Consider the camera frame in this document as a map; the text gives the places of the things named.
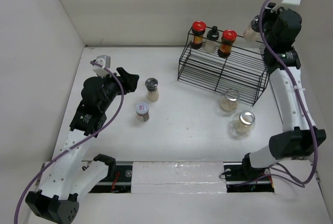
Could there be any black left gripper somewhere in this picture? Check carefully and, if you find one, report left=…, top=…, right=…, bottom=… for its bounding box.
left=98, top=67, right=138, bottom=112

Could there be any black knob cap salt bottle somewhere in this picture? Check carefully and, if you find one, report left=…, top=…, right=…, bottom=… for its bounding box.
left=243, top=15, right=260, bottom=42

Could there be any orange label jar red lid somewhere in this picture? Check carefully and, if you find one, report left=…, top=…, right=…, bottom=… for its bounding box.
left=217, top=30, right=237, bottom=58

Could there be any black pump cap salt bottle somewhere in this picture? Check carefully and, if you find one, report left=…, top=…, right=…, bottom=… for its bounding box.
left=204, top=26, right=220, bottom=54

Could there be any dark sauce jar red lid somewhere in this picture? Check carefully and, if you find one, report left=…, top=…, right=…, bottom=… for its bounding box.
left=190, top=21, right=207, bottom=49

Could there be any round glass jar metal rim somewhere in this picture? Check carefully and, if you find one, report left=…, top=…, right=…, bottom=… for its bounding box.
left=219, top=89, right=240, bottom=112

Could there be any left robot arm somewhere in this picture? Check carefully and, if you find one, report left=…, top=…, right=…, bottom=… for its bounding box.
left=25, top=63, right=139, bottom=223

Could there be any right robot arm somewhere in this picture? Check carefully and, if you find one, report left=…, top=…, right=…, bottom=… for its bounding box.
left=240, top=2, right=326, bottom=180

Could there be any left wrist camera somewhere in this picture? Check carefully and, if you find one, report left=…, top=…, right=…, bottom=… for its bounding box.
left=92, top=55, right=111, bottom=77

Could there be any black wire rack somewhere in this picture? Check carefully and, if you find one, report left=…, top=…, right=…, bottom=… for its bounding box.
left=177, top=29, right=269, bottom=106

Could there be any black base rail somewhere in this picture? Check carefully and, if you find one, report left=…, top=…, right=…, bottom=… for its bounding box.
left=91, top=162, right=274, bottom=194

